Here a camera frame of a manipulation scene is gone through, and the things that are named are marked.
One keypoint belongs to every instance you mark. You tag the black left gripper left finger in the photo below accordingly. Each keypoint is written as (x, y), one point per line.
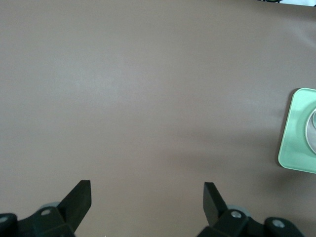
(72, 207)

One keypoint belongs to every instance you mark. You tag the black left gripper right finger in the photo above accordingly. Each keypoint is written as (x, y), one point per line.
(213, 207)

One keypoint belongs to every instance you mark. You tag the round beige plate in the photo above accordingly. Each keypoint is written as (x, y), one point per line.
(311, 133)

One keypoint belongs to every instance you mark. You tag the light green rectangular tray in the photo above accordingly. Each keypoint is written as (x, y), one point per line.
(293, 138)

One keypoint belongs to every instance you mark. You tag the brown table mat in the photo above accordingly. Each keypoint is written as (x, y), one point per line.
(148, 98)

